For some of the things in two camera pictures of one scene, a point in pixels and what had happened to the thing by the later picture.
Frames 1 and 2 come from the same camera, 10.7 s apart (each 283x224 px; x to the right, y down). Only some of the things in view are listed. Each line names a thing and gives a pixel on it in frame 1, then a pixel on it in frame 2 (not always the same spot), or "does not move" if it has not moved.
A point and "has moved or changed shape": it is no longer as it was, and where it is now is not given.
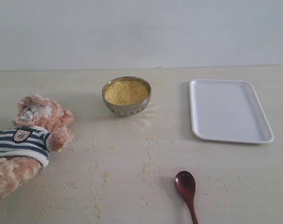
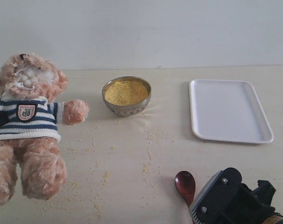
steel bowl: x=127 y=95 does not move
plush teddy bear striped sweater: x=20 y=152 has moved or changed shape
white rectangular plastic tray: x=228 y=110 does not move
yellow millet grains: x=125 y=92 does not move
